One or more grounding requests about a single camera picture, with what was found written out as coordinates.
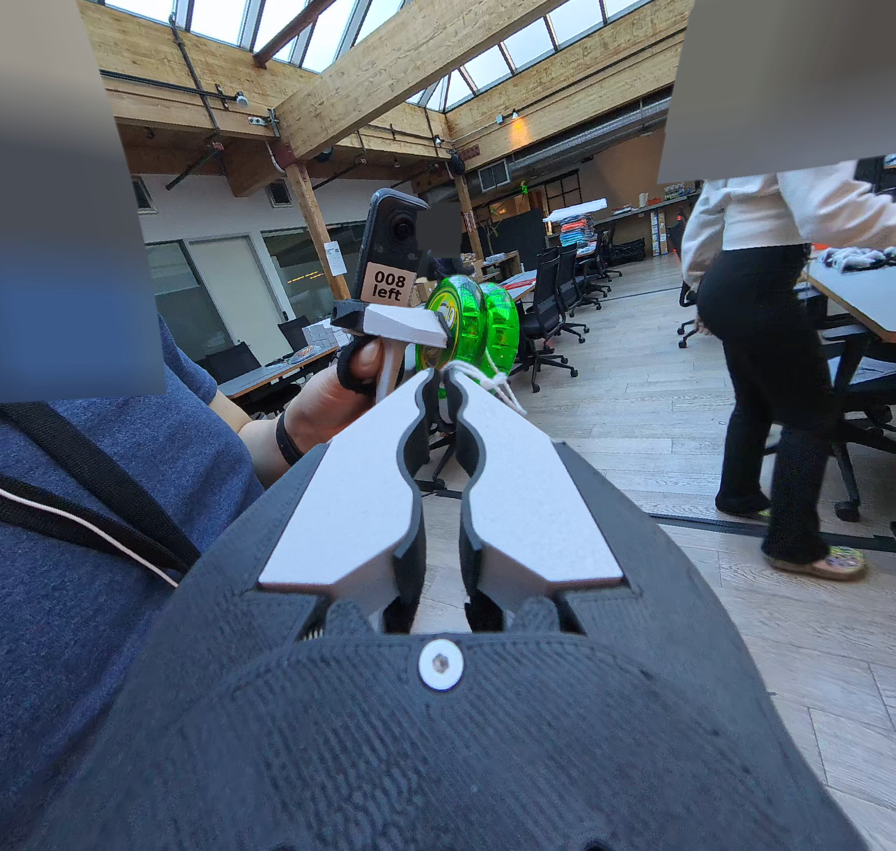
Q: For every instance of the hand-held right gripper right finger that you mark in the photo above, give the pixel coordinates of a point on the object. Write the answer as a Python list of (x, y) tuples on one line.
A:
[(539, 515)]

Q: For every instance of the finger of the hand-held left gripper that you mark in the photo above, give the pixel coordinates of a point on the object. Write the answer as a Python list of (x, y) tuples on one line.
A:
[(406, 326)]

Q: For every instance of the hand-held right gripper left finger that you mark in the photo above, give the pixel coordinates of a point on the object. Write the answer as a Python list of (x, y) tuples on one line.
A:
[(343, 515)]

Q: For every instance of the green yoyo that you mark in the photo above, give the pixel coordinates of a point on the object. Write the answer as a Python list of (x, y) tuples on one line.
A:
[(490, 326)]

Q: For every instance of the person's left forearm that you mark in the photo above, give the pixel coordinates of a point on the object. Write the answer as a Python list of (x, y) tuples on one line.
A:
[(262, 452)]

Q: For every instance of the person's left hand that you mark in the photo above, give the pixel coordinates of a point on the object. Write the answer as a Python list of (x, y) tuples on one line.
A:
[(329, 403)]

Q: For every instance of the white paper notice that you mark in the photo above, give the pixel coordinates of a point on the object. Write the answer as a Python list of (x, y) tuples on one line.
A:
[(335, 257)]

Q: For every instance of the stack of white boxes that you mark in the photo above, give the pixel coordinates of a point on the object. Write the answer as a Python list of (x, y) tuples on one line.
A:
[(325, 335)]

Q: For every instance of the black wristband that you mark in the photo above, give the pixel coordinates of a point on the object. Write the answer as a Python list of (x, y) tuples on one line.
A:
[(288, 438)]

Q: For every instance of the office desk with red sheet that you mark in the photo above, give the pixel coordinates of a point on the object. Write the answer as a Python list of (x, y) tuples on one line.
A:
[(521, 284)]

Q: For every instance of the white top office desk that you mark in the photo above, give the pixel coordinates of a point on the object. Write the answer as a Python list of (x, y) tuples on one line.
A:
[(280, 371), (861, 298)]

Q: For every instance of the row of black office chairs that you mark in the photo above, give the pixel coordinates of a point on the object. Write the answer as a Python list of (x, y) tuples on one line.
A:
[(553, 305)]

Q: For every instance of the stack of folded clothes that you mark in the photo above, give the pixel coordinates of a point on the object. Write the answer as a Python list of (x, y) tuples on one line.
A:
[(577, 228)]

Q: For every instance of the large wooden ceiling beam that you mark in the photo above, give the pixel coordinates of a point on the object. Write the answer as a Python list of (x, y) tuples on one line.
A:
[(420, 39)]

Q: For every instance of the rust red ceiling pipe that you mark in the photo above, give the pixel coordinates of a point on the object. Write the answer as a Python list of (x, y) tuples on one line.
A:
[(322, 9)]

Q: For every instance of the wooden post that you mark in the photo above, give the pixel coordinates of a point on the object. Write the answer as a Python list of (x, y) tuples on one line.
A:
[(311, 221), (467, 214)]

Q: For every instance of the silver ventilation duct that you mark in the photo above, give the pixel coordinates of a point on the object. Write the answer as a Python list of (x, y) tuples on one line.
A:
[(595, 140)]

